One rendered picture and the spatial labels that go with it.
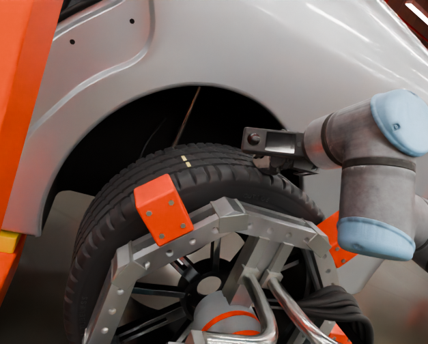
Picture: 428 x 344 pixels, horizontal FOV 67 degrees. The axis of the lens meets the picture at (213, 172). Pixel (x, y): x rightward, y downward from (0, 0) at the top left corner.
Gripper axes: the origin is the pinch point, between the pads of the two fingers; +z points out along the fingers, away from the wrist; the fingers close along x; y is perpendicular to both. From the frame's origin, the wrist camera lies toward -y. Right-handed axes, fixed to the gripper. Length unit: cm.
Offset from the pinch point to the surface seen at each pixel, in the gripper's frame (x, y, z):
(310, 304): -28.2, 10.1, -11.2
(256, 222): -14.6, -3.5, -10.7
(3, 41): -5, -43, -32
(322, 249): -17.6, 13.5, -9.4
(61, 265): -50, -35, 154
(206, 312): -33.8, -5.5, 1.1
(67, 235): -34, -35, 184
